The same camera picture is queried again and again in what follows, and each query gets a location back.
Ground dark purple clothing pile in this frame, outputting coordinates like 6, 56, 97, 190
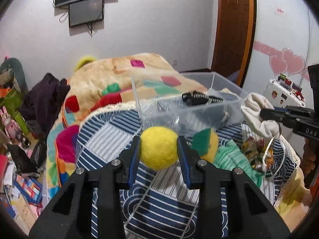
20, 73, 70, 138

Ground black white braided rope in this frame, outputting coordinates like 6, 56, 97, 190
181, 91, 224, 106

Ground green toy box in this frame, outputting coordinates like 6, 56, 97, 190
1, 88, 29, 135

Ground brown wooden door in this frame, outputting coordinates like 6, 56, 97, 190
211, 0, 257, 87

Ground colourful book on floor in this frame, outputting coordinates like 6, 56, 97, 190
14, 175, 43, 205

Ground yellow plush toy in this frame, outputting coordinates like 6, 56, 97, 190
74, 56, 97, 72

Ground floral fabric scrunchie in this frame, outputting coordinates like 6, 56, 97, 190
241, 136, 274, 173

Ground blue white patterned tablecloth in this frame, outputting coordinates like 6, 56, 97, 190
76, 110, 299, 238

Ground small dark wall panel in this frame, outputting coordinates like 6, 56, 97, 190
69, 0, 104, 27

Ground yellow felt ball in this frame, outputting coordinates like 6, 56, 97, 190
141, 126, 178, 171

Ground pink heart wall stickers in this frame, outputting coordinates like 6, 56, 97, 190
253, 41, 309, 81

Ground white sock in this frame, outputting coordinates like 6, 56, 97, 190
241, 93, 281, 141

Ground pink bunny doll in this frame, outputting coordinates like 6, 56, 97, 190
1, 106, 22, 146

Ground green yellow sponge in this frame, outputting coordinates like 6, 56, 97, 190
191, 128, 219, 163

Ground colourful fleece blanket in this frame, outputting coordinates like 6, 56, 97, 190
46, 52, 210, 197

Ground clear plastic storage box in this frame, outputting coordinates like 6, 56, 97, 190
131, 72, 247, 136

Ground green knitted cloth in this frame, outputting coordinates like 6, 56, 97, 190
213, 139, 264, 187

